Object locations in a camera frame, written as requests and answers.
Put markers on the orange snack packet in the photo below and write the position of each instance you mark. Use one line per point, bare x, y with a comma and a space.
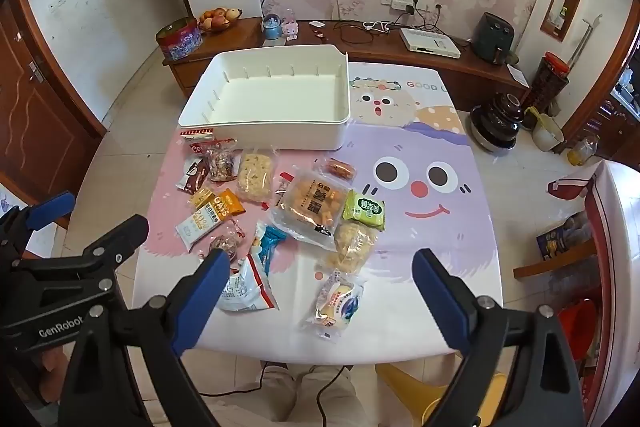
227, 204

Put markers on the blue box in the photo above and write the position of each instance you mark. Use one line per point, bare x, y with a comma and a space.
555, 243

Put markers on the wooden door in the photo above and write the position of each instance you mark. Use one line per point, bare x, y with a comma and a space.
35, 117

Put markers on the yellow jar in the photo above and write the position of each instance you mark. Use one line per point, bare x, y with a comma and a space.
582, 150

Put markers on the white red cloth cover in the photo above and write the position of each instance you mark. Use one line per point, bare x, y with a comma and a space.
617, 257

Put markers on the dark basket with red lid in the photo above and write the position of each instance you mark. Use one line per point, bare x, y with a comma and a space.
550, 84

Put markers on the fruit bowl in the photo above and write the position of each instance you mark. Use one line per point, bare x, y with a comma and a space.
217, 22

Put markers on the blue white bread packet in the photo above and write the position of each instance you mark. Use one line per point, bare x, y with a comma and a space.
336, 302

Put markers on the wooden cabinet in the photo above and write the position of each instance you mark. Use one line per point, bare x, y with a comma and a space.
470, 67

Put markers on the white set-top box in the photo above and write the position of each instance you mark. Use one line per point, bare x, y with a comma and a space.
430, 42

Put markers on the pink toy figure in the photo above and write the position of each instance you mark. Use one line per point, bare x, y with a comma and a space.
291, 27

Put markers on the person's beige pants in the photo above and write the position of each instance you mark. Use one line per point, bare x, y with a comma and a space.
300, 402

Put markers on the large fried snack packet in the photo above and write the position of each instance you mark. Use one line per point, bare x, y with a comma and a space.
312, 207

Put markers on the cream plastic pitcher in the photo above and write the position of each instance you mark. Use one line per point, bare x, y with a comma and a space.
545, 134

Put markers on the red plastic chair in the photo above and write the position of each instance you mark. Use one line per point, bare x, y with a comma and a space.
580, 322

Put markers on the white blue snack packet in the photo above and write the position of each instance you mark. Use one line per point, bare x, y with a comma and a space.
194, 229

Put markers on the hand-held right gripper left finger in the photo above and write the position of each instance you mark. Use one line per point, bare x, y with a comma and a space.
202, 292

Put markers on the small red snack packet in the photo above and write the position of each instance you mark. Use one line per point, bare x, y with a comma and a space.
284, 183

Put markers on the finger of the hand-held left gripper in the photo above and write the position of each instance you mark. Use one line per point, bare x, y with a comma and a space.
120, 239
50, 208

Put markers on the white paper sheet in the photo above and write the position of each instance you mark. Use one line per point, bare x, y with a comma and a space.
517, 75

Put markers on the green snack packet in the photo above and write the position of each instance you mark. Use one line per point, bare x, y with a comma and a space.
366, 209

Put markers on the clear rice crisp packet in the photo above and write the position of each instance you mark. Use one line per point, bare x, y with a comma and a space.
352, 247
256, 177

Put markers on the yellow plastic stool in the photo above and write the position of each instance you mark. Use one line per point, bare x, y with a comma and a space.
440, 389

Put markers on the clear nut date packet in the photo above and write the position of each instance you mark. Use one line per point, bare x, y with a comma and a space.
225, 243
223, 166

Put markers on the white red snack bag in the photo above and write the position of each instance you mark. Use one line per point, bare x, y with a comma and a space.
245, 289

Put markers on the red round tin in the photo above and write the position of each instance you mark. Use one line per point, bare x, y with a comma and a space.
180, 39

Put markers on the white plastic storage bin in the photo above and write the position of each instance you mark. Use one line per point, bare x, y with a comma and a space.
270, 102

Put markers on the brown chocolate snack packet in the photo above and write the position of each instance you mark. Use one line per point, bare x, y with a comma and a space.
194, 177

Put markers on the red white biscuit packet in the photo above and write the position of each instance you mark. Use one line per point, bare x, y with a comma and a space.
202, 148
196, 137

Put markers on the clear red dried snack packet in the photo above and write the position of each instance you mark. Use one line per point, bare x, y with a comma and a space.
340, 169

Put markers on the small yellow candy packet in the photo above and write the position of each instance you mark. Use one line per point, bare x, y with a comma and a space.
202, 197

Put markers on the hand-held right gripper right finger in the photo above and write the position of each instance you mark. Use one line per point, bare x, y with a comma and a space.
440, 294

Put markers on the dark air fryer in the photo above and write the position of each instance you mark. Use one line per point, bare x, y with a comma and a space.
495, 37

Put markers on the blue snow globe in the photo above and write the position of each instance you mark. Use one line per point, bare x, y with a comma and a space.
271, 27

